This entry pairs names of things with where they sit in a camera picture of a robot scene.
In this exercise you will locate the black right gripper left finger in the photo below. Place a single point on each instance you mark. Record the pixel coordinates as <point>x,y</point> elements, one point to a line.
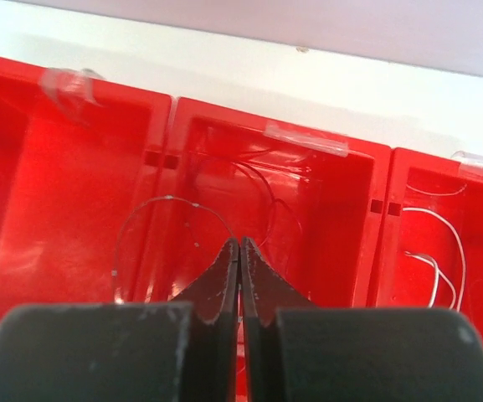
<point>179,350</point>

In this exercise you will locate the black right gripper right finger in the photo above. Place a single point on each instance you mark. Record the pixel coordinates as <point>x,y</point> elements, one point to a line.
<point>297,351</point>

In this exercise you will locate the red three-compartment bin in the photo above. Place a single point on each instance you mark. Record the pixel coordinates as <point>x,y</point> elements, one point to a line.
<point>109,192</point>

